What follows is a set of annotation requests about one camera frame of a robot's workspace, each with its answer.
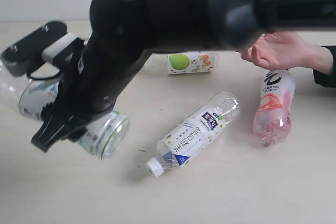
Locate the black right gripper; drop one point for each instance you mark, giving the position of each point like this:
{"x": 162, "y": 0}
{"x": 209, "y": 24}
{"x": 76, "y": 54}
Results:
{"x": 92, "y": 82}

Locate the clear bottle green ring label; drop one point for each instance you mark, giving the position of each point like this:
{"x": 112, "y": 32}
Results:
{"x": 28, "y": 97}

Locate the white Suntory jasmine tea bottle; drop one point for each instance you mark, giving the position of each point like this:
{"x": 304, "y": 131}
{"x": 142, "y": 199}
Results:
{"x": 192, "y": 136}

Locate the green apple label bottle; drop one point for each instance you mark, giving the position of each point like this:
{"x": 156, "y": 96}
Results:
{"x": 182, "y": 63}

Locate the pink peach drink bottle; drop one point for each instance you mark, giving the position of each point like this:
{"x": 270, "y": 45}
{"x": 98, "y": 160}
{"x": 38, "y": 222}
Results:
{"x": 272, "y": 122}

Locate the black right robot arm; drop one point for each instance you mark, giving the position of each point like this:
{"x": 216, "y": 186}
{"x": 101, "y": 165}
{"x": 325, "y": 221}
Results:
{"x": 191, "y": 25}

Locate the forearm in black sleeve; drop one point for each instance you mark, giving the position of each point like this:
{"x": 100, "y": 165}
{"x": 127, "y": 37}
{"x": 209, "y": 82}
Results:
{"x": 321, "y": 59}

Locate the open bare human hand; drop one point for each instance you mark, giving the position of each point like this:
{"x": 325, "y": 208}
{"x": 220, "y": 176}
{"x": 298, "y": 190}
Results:
{"x": 279, "y": 50}

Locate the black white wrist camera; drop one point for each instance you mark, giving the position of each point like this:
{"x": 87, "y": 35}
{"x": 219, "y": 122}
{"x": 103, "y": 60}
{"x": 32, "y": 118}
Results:
{"x": 39, "y": 47}

